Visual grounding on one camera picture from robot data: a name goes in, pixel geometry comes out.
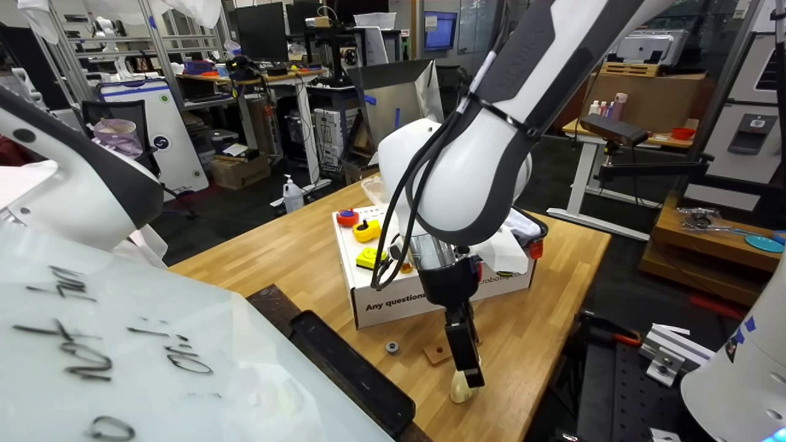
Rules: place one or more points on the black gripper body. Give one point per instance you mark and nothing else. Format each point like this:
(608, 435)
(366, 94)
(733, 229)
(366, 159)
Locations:
(450, 283)

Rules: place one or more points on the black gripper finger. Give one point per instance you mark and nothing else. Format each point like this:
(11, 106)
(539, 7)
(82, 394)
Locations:
(456, 346)
(472, 351)

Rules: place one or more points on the white plastic bottle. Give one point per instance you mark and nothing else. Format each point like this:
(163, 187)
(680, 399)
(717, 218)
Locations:
(459, 388)

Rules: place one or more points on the white machine arm grey joint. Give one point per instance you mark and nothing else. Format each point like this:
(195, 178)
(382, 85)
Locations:
(73, 180)

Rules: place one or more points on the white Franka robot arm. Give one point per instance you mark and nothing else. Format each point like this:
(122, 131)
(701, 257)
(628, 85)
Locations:
(474, 173)

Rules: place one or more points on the white pump bottle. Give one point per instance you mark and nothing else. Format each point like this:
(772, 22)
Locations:
(292, 197)

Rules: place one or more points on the wooden block with holes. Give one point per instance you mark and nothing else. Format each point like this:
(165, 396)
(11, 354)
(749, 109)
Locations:
(437, 354)

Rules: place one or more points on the white Lean Robotics cardboard box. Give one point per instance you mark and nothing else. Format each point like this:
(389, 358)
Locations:
(383, 297)

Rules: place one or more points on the yellow smiley face block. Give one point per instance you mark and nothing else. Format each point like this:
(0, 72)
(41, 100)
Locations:
(369, 257)

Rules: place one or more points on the red round toy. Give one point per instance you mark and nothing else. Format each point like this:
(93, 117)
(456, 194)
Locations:
(346, 218)

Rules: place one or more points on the black perforated breadboard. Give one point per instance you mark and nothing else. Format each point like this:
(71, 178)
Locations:
(622, 394)

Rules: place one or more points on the white standing desk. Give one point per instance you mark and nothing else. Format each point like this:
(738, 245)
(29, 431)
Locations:
(585, 162)

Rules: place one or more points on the wooden low shelf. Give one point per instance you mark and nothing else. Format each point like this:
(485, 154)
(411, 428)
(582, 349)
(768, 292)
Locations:
(702, 260)

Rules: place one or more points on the large cardboard box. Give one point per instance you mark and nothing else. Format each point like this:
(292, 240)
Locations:
(646, 100)

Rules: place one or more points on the white machine with blue logo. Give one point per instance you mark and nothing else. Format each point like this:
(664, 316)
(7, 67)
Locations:
(168, 137)

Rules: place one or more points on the whiteboard with handwriting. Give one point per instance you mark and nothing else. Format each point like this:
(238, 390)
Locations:
(122, 343)

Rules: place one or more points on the purple cloth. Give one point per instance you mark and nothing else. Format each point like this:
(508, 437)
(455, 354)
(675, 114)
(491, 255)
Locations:
(118, 137)

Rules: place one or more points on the aluminium bracket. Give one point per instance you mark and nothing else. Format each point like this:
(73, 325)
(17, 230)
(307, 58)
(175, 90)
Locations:
(671, 351)

